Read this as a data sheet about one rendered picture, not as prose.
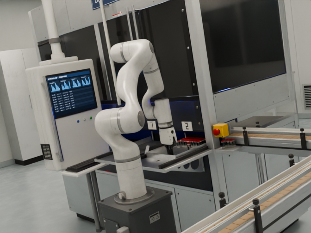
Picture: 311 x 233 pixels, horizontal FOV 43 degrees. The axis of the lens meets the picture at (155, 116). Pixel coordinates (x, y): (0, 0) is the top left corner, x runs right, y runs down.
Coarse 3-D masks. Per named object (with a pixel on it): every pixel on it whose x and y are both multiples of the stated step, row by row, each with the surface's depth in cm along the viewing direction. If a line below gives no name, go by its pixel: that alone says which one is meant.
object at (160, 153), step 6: (204, 144) 239; (156, 150) 247; (162, 150) 251; (174, 150) 248; (180, 150) 246; (186, 150) 243; (192, 150) 232; (150, 156) 240; (156, 156) 235; (162, 156) 231; (168, 156) 227; (174, 156) 223
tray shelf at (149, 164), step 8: (200, 152) 234; (208, 152) 234; (96, 160) 261; (104, 160) 254; (112, 160) 250; (144, 160) 237; (152, 160) 234; (160, 160) 231; (168, 160) 227; (184, 160) 222; (192, 160) 225; (144, 168) 223; (152, 168) 218; (168, 168) 212
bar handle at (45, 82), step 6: (42, 84) 266; (48, 90) 264; (48, 96) 265; (48, 102) 265; (54, 120) 267; (54, 126) 268; (54, 132) 269; (60, 144) 271; (60, 150) 270; (60, 156) 271
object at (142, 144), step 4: (140, 140) 282; (144, 140) 285; (148, 140) 287; (140, 144) 282; (144, 144) 280; (148, 144) 278; (152, 144) 276; (156, 144) 259; (160, 144) 261; (140, 148) 269; (144, 148) 267; (140, 152) 250
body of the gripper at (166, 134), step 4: (160, 128) 224; (164, 128) 222; (168, 128) 222; (172, 128) 223; (160, 132) 227; (164, 132) 224; (168, 132) 222; (172, 132) 223; (160, 136) 228; (164, 136) 225; (168, 136) 223; (172, 136) 223; (160, 140) 229; (164, 140) 226; (168, 140) 223; (172, 140) 222; (176, 140) 225; (168, 144) 225
